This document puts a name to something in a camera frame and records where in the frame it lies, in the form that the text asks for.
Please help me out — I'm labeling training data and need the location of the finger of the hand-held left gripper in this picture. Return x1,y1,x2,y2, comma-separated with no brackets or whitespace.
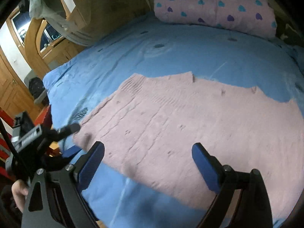
59,146,83,159
51,123,81,143

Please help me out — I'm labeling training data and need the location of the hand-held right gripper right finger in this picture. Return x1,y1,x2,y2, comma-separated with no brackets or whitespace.
191,142,273,228

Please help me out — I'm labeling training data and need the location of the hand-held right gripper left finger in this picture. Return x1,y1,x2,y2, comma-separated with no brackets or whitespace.
21,141,105,228

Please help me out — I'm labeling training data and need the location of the pink knitted cardigan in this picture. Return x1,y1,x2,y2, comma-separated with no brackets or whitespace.
72,71,303,221

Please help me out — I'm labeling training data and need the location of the person's left hand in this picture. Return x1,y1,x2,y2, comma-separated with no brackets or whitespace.
11,179,29,213

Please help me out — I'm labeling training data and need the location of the grey plastic bin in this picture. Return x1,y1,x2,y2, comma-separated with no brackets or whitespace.
24,69,49,105

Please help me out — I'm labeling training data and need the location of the black backpack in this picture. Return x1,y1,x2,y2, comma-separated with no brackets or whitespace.
28,77,47,100

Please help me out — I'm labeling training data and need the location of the wooden door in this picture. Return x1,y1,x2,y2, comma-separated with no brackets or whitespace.
0,47,43,119

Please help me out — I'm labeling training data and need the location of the wooden cabinet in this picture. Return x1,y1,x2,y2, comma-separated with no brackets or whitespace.
6,0,102,76

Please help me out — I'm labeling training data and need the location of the grey sheer cloth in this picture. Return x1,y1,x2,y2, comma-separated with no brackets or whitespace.
28,0,95,47

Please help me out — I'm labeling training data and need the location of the blue dandelion print bedsheet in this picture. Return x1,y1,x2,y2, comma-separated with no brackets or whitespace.
43,11,304,228

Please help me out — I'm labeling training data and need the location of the dark cloth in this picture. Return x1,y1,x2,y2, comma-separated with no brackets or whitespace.
277,17,301,48

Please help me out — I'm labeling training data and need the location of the pink heart print pillow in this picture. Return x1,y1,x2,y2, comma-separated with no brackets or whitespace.
153,0,278,40

